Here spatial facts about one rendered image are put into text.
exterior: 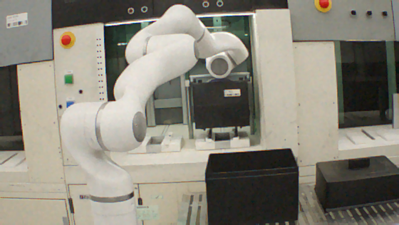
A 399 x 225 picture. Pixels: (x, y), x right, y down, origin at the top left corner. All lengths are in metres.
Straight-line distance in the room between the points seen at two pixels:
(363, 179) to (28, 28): 1.35
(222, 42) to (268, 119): 0.31
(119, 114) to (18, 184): 1.04
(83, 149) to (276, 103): 0.85
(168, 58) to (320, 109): 0.72
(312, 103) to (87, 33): 0.86
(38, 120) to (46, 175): 0.22
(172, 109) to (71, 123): 1.64
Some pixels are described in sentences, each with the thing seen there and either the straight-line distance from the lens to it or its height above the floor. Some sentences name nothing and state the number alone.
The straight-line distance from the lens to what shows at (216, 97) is 2.29.
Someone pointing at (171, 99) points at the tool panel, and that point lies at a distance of 2.99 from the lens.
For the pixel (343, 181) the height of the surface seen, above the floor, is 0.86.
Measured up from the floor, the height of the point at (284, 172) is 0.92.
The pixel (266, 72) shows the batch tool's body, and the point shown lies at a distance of 2.04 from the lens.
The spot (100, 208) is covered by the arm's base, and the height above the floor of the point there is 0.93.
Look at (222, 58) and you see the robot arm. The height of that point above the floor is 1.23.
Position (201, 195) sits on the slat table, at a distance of 2.11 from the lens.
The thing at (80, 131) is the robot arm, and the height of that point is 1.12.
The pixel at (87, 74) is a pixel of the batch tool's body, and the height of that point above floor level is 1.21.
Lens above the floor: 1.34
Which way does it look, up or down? 8 degrees down
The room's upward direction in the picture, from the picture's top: 4 degrees counter-clockwise
